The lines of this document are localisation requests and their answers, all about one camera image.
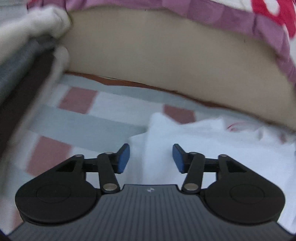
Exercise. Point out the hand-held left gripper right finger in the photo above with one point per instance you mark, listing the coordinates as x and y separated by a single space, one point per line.
178 158

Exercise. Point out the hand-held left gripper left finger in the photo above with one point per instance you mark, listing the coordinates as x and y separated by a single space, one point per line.
123 158

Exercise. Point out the white shirt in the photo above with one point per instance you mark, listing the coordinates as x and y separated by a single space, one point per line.
231 148

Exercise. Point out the stack of folded clothes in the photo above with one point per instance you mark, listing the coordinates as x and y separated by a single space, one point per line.
23 58

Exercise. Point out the checkered bed blanket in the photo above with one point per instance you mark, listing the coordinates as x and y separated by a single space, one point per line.
76 120

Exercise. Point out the pink floral cloth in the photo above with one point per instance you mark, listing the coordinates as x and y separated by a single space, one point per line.
231 16

